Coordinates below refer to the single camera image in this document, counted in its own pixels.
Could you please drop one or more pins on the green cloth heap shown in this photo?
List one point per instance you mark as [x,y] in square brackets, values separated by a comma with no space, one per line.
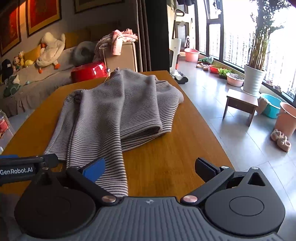
[207,60]

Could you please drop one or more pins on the green turtle plush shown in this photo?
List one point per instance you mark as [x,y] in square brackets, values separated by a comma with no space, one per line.
[12,85]

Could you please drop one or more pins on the black penguin plush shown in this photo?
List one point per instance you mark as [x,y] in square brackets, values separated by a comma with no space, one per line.
[5,69]

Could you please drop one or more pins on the beige covered sofa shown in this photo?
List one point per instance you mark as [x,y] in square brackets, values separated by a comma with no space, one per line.
[34,92]

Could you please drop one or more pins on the small wooden stool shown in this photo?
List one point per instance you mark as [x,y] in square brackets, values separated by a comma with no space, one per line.
[242,102]

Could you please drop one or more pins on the blue plastic basin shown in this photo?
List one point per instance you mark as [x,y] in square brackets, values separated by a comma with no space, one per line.
[270,107]

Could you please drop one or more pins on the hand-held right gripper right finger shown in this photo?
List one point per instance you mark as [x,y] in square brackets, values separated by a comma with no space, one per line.
[204,168]

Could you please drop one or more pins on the red framed painting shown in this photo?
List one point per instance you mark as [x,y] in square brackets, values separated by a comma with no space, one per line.
[44,14]
[9,25]

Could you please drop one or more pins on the pink clothes pile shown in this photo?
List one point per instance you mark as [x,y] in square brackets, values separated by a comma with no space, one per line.
[118,38]

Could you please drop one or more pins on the pink plastic bucket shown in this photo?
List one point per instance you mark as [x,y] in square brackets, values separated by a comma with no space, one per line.
[286,120]

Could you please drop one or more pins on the white ribbed plant pot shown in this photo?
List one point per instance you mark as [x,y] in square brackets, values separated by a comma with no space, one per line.
[254,80]

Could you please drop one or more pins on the cardboard box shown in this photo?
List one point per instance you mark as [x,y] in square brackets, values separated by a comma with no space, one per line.
[128,55]

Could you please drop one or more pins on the pink basin with soil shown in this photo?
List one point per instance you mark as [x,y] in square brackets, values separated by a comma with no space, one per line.
[234,80]

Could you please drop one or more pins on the tall green palm plant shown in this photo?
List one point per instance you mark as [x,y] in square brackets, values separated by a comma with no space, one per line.
[262,34]

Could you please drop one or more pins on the black window frame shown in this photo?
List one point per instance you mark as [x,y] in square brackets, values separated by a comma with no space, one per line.
[219,34]

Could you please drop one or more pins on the white duck plush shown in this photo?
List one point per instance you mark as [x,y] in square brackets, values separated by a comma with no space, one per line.
[50,49]

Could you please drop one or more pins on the white upright vacuum cleaner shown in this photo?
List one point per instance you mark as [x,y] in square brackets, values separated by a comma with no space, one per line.
[175,52]

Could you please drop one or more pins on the grey round pillow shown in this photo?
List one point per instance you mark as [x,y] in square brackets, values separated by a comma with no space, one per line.
[84,52]

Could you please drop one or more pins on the clear jar with red label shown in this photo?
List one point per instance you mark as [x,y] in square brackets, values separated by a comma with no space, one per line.
[3,125]

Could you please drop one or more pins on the pink plastic basin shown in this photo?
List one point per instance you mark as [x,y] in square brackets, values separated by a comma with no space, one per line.
[192,55]

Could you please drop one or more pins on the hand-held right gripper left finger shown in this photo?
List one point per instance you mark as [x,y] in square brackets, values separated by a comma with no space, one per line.
[95,170]

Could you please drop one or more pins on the red plastic basin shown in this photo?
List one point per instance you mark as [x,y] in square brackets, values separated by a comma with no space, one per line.
[214,69]

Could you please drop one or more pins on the yellow cushion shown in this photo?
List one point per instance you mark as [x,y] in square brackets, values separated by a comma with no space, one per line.
[32,53]
[76,38]

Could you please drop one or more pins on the grey striped sweater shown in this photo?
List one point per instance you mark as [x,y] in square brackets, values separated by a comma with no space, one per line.
[104,111]

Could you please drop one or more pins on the red pot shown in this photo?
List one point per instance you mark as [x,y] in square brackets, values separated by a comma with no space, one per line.
[87,70]

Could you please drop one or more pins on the pink fluffy slipper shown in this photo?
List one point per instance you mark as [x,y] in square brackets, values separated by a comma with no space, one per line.
[277,134]
[285,144]

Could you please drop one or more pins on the small doll plush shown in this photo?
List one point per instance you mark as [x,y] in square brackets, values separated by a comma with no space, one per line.
[18,61]

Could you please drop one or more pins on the small pink shoes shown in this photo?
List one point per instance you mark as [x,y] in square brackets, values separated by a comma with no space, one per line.
[203,66]

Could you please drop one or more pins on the small shoes on sill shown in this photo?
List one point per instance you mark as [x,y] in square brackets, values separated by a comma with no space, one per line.
[275,87]

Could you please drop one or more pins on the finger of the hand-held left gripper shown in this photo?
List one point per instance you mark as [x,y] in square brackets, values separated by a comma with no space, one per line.
[52,160]

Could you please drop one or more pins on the brown curtain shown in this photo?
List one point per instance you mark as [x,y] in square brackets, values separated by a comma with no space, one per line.
[143,34]

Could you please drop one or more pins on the tray of green sprouts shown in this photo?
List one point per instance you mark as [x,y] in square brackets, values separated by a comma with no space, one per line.
[224,73]

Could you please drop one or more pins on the hanging dark clothes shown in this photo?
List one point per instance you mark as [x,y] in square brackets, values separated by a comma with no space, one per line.
[185,2]

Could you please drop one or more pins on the small yellow duck plush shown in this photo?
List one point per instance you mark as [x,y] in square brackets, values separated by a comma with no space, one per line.
[28,63]

